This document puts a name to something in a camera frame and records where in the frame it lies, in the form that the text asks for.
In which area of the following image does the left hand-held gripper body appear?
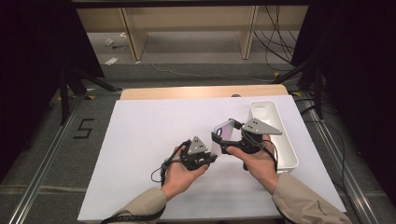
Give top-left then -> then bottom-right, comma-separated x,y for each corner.
180,135 -> 213,172

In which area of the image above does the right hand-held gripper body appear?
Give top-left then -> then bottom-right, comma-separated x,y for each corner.
228,118 -> 284,154

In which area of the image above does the iridescent phone case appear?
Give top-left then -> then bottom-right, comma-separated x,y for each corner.
211,119 -> 236,157

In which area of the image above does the white plastic bin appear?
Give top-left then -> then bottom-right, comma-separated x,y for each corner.
247,99 -> 300,175

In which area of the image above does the person's left hand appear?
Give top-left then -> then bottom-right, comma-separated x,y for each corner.
161,144 -> 210,202

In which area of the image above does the person's right hand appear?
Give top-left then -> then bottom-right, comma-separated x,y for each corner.
226,133 -> 280,196

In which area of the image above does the light wooden table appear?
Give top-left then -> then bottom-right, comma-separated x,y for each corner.
120,83 -> 290,101

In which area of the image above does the white foam board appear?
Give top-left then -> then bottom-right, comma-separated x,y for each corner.
77,94 -> 347,222

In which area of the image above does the black tripod stand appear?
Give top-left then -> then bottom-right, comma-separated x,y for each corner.
58,65 -> 123,126
272,55 -> 325,119

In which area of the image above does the beige wooden desk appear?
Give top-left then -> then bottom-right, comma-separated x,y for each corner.
76,5 -> 309,62

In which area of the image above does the black curtain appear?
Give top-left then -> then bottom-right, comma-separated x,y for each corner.
0,0 -> 106,185
290,0 -> 396,200

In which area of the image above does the right hand-held gripper black cable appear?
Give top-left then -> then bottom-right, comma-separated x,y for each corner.
241,128 -> 279,174

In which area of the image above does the hand-held gripper black cable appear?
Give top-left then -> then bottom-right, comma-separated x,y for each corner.
241,128 -> 279,174
99,139 -> 192,224

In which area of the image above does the left hand-held gripper black cable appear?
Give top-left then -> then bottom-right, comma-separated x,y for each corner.
99,139 -> 192,224

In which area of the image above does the black floor cable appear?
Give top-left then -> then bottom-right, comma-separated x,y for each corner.
294,97 -> 348,194

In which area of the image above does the aluminium floor rail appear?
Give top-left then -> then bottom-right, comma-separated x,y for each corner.
299,91 -> 381,224
7,92 -> 86,224

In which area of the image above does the bundle of black hanging cables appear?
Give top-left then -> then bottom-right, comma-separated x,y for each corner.
253,5 -> 301,73

